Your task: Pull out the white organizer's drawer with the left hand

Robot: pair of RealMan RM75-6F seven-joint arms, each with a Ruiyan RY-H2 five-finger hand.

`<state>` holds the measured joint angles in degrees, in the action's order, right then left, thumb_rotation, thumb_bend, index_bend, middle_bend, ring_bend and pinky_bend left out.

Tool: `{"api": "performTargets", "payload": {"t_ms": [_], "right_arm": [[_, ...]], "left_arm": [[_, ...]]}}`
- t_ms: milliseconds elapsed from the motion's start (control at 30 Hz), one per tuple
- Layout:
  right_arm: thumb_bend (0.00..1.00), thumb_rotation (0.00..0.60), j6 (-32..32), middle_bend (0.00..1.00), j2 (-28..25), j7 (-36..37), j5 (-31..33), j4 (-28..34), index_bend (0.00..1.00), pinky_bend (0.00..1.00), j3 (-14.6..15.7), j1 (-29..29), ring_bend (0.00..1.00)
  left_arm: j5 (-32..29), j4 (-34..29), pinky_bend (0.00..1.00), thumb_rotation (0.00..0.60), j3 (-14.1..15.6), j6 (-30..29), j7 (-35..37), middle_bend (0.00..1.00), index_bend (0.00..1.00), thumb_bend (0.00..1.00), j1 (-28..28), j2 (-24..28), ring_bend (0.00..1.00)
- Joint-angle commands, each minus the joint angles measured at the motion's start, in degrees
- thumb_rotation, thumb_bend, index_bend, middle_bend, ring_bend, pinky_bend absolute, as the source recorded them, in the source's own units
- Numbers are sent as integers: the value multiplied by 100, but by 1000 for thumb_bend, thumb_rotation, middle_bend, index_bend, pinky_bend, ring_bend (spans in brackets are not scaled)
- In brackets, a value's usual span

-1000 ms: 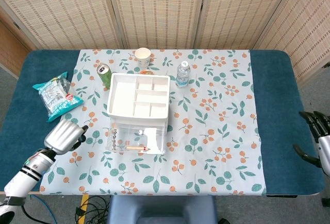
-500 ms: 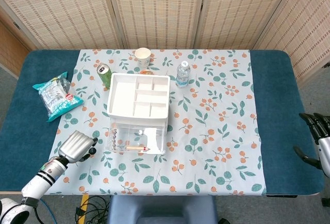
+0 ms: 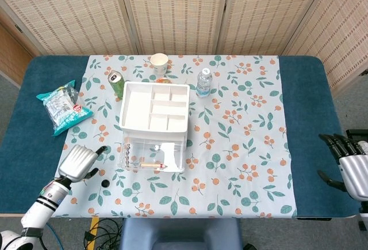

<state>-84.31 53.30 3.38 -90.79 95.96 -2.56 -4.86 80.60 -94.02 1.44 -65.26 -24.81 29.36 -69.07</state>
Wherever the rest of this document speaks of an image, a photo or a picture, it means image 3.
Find clear plastic drawer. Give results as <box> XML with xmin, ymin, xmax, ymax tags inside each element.
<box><xmin>116</xmin><ymin>136</ymin><xmax>185</xmax><ymax>174</ymax></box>

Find metal bead chain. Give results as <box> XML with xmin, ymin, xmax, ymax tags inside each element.
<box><xmin>124</xmin><ymin>143</ymin><xmax>132</xmax><ymax>167</ymax></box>

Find dark teal table cover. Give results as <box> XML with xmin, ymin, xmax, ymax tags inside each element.
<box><xmin>0</xmin><ymin>55</ymin><xmax>356</xmax><ymax>219</ymax></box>

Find black stand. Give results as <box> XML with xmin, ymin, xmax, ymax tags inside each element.
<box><xmin>346</xmin><ymin>129</ymin><xmax>368</xmax><ymax>147</ymax></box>

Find black floor cables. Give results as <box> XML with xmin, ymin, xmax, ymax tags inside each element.
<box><xmin>84</xmin><ymin>218</ymin><xmax>123</xmax><ymax>250</ymax></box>

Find wooden pencil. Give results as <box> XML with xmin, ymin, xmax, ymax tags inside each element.
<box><xmin>139</xmin><ymin>162</ymin><xmax>168</xmax><ymax>169</ymax></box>

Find blue floor cable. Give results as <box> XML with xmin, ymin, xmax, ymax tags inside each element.
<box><xmin>45</xmin><ymin>221</ymin><xmax>63</xmax><ymax>250</ymax></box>

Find green drink can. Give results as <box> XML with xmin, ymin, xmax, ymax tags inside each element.
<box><xmin>108</xmin><ymin>71</ymin><xmax>125</xmax><ymax>101</ymax></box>

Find clear plastic water bottle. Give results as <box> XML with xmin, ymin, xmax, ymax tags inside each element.
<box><xmin>195</xmin><ymin>67</ymin><xmax>213</xmax><ymax>98</ymax></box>

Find woven bamboo folding screen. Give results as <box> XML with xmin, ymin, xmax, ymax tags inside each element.
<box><xmin>0</xmin><ymin>0</ymin><xmax>368</xmax><ymax>98</ymax></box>

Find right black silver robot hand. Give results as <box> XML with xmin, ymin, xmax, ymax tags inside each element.
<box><xmin>317</xmin><ymin>133</ymin><xmax>368</xmax><ymax>201</ymax></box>

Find floral print tablecloth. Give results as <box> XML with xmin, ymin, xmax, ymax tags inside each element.
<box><xmin>44</xmin><ymin>55</ymin><xmax>298</xmax><ymax>219</ymax></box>

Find teal snack bag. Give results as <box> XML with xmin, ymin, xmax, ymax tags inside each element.
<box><xmin>36</xmin><ymin>79</ymin><xmax>94</xmax><ymax>137</ymax></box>

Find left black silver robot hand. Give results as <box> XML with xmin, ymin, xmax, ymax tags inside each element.
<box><xmin>57</xmin><ymin>144</ymin><xmax>108</xmax><ymax>183</ymax></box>

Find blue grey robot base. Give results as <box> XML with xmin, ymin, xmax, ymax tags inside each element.
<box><xmin>119</xmin><ymin>218</ymin><xmax>244</xmax><ymax>250</ymax></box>

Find white paper cup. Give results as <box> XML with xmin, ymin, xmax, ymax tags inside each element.
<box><xmin>150</xmin><ymin>53</ymin><xmax>169</xmax><ymax>75</ymax></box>

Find brown wooden door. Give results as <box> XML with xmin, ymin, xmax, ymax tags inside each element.
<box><xmin>0</xmin><ymin>8</ymin><xmax>34</xmax><ymax>86</ymax></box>

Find white plastic drawer organizer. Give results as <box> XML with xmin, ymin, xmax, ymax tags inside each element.
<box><xmin>118</xmin><ymin>80</ymin><xmax>191</xmax><ymax>150</ymax></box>

